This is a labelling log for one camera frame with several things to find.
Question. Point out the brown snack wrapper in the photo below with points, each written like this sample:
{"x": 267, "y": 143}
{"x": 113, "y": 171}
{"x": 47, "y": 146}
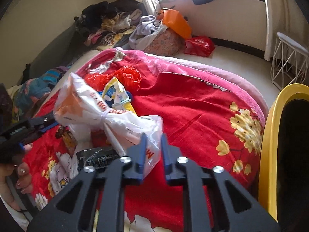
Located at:
{"x": 67, "y": 137}

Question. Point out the colourful floral pillow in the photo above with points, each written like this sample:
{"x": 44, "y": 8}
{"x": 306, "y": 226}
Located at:
{"x": 28, "y": 97}

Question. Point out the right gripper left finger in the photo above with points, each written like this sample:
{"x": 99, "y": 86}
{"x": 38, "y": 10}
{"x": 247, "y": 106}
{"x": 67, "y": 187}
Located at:
{"x": 94, "y": 198}

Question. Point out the white orange plastic bag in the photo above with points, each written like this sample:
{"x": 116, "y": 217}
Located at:
{"x": 78, "y": 105}

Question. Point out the lavender grey garment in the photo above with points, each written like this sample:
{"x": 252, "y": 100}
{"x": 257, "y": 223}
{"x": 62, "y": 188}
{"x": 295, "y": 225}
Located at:
{"x": 146, "y": 32}

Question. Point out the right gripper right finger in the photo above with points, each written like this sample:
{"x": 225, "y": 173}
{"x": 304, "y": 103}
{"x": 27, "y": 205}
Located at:
{"x": 212, "y": 199}

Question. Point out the red plastic net bag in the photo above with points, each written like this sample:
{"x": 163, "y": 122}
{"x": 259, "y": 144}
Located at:
{"x": 129, "y": 76}

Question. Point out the black plastic wrapper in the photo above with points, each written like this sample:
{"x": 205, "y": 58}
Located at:
{"x": 99, "y": 157}

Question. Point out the person's left hand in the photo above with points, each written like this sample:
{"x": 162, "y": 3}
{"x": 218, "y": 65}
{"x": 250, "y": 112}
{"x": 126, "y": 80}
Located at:
{"x": 23, "y": 183}

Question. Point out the orange paper shopping bag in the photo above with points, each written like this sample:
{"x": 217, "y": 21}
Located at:
{"x": 174, "y": 20}

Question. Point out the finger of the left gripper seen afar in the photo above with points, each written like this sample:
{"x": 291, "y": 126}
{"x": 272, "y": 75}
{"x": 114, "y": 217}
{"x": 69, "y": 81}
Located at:
{"x": 45, "y": 129}

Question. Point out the yellow blue snack packet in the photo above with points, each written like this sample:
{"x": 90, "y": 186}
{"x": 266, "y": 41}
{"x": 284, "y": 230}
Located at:
{"x": 116, "y": 97}

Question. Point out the floral fabric laundry basket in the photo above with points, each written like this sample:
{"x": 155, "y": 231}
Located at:
{"x": 166, "y": 44}

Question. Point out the pile of clothes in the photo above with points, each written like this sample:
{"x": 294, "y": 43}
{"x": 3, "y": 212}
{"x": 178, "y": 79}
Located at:
{"x": 107, "y": 25}

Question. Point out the yellow round trash bin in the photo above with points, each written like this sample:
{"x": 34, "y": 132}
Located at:
{"x": 284, "y": 146}

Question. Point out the red plastic bag on floor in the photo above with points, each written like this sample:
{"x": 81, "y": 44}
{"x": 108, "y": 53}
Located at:
{"x": 201, "y": 46}

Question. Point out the white wire frame stool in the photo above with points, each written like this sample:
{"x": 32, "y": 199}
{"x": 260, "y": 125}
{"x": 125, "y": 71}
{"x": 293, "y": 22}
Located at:
{"x": 289, "y": 62}

